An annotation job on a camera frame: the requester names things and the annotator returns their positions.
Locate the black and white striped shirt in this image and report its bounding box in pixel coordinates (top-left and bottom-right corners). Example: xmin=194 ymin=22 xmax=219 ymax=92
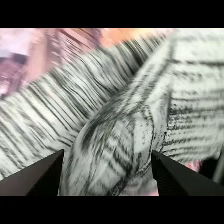
xmin=0 ymin=27 xmax=224 ymax=197

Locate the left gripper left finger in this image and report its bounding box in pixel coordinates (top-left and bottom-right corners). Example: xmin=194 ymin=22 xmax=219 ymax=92
xmin=0 ymin=148 xmax=65 ymax=197

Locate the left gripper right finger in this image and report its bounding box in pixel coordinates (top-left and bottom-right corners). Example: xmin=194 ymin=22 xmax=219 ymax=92
xmin=150 ymin=150 xmax=224 ymax=197

